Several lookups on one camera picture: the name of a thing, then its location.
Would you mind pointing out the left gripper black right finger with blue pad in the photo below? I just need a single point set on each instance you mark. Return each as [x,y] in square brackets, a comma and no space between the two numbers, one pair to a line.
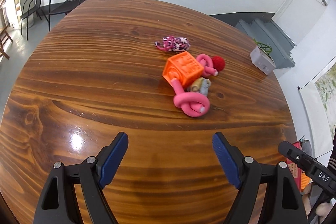
[282,201]

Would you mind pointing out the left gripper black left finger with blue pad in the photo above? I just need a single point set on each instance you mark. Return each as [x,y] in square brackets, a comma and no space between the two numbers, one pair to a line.
[58,202]

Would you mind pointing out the large pink foam knot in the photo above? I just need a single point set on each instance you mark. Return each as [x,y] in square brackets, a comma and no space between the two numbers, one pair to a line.
[192,104]

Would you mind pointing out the small pink foam knot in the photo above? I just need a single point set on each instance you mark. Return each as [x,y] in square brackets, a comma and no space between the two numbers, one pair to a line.
[208,68]

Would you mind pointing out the orange rubber cube toy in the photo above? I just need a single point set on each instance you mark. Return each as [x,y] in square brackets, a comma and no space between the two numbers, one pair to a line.
[183,67]

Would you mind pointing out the person's right hand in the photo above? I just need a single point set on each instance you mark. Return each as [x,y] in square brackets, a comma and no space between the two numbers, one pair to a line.
[322,210]

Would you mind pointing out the pink red flat box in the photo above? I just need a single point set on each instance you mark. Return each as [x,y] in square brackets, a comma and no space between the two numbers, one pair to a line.
[296,172]

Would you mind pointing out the landscape scroll painting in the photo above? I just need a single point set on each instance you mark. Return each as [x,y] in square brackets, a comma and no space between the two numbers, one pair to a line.
[318,98]

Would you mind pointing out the grey metal tin box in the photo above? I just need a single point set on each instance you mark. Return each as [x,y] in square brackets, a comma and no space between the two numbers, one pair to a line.
[262,61]

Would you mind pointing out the green shopping bag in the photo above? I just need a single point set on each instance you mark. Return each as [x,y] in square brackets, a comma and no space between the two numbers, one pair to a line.
[267,48]

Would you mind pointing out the grey small plush toy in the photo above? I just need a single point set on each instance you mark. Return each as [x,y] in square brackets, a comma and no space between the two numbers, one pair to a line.
[201,85]

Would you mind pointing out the red pompom ball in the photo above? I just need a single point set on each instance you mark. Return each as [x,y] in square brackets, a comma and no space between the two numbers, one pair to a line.
[218,63]

